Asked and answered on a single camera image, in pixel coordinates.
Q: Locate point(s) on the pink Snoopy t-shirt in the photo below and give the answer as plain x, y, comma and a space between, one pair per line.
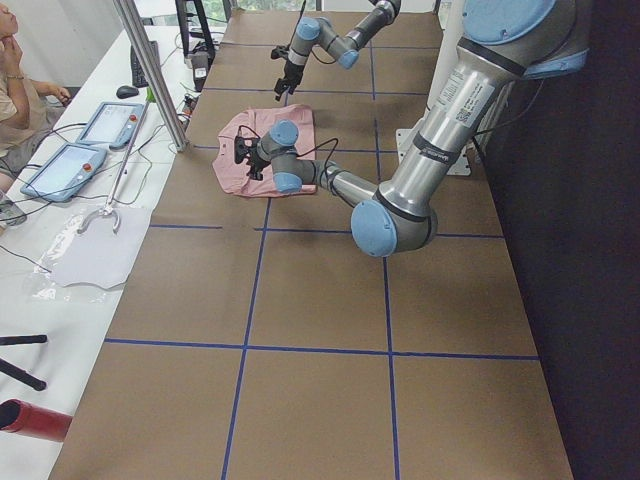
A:
233, 178

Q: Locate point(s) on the brown paper table cover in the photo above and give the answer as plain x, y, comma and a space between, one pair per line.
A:
254, 340

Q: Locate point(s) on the aluminium frame post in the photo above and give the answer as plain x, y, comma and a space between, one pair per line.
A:
140, 42

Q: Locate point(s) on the white paper sheet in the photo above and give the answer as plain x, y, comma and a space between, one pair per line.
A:
100, 258

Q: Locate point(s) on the seated person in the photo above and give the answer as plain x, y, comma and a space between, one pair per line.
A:
29, 108

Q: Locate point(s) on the clear plastic bag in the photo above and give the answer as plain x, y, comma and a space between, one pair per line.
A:
40, 286

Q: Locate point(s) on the far teach pendant tablet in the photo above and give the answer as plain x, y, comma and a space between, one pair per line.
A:
113, 124

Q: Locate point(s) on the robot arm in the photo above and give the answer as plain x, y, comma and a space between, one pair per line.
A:
310, 32
501, 42

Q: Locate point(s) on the teach pendant tablet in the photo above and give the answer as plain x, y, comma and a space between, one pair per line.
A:
65, 173
113, 124

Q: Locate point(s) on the black power adapter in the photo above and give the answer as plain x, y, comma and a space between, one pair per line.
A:
198, 62

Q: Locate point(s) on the red cylinder tube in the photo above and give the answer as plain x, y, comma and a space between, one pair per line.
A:
23, 418

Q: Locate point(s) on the black stool frame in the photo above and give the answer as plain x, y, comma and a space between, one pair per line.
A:
194, 28

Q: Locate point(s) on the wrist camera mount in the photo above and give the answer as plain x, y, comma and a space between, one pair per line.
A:
244, 149
280, 52

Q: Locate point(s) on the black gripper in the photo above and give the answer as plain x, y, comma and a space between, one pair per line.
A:
257, 161
291, 70

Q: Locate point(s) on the black computer mouse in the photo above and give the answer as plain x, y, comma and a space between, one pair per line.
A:
126, 91

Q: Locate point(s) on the metal reacher grabber tool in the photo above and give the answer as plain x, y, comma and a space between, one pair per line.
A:
108, 209

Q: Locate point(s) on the near teach pendant tablet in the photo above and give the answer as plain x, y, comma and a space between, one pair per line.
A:
65, 173

